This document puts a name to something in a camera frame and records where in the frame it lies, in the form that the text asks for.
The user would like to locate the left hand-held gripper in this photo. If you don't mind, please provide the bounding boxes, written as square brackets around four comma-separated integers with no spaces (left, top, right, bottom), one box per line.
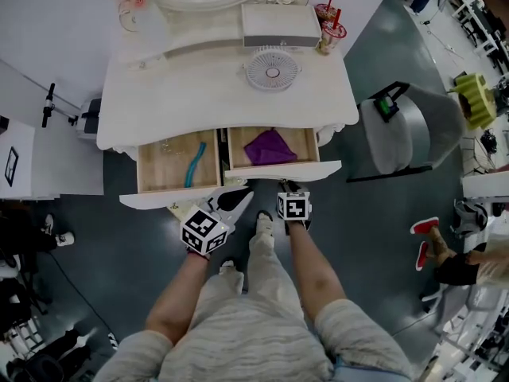
[181,189,255,257]

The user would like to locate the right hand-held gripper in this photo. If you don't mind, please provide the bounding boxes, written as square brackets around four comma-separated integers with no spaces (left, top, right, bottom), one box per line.
[276,179,313,234]

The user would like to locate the white large drawer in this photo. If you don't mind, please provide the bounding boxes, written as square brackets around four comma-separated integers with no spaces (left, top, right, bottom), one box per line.
[223,125,343,182]
[119,128,223,212]

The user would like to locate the person's right forearm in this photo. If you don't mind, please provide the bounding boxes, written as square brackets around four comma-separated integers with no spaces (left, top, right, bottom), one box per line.
[286,221,347,322]

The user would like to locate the person's left forearm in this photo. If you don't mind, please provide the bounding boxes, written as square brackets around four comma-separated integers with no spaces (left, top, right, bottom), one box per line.
[145,251,212,345]

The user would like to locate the white dressing table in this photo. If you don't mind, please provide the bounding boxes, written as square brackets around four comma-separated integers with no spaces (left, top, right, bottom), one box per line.
[96,0,361,162]

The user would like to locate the purple cloth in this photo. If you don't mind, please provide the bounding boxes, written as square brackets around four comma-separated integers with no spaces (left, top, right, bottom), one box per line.
[243,129,298,166]

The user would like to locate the teal curved plastic tool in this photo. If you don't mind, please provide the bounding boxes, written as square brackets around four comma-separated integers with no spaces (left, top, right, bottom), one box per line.
[183,141,208,189]

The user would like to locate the person's beige trousers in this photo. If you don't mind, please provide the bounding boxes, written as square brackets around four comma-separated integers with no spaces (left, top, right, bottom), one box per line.
[194,217,307,325]

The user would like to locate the grey upholstered chair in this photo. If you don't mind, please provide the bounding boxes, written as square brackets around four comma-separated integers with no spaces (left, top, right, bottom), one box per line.
[345,80,466,184]

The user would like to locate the white desk fan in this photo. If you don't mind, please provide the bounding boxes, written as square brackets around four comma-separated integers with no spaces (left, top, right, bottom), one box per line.
[243,45,303,92]

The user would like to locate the person's striped grey shirt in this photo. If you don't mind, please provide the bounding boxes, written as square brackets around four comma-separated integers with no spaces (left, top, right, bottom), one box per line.
[93,288,414,382]

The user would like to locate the drink cup with red straw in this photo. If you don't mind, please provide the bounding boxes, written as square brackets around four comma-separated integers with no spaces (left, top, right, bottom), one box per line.
[320,8,348,55]
[314,0,340,21]

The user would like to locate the white box with grey front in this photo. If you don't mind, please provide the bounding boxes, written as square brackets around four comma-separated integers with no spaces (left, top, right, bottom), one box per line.
[241,4,322,49]

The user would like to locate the white side cabinet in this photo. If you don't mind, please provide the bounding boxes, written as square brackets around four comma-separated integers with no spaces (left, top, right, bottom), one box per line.
[0,115,105,201]

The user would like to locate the grey backpack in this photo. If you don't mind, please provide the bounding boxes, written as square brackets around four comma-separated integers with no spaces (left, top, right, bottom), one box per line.
[453,199,489,236]

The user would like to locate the white shelving unit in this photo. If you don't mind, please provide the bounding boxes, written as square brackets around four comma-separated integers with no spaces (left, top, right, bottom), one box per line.
[460,169,509,199]

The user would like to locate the white vase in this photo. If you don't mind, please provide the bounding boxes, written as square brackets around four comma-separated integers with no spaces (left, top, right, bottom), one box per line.
[133,4,168,55]

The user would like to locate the yellow-green ribbed stool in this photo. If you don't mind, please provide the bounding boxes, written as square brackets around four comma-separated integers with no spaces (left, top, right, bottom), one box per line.
[448,72,498,131]

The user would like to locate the black grip on metal stand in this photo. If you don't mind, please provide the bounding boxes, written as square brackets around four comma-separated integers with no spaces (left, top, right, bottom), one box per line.
[41,82,80,129]

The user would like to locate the black office chair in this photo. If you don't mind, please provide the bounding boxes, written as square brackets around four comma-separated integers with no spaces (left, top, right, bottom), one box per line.
[0,324,100,382]

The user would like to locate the black frame with green part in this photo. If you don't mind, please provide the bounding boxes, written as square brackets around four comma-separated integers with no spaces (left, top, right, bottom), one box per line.
[371,80,411,123]

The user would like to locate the black floor cable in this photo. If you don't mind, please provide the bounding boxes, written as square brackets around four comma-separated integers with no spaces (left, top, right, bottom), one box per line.
[47,251,116,333]

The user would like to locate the black flat picture frame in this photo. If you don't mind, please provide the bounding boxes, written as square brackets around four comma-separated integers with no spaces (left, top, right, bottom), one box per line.
[3,146,20,189]

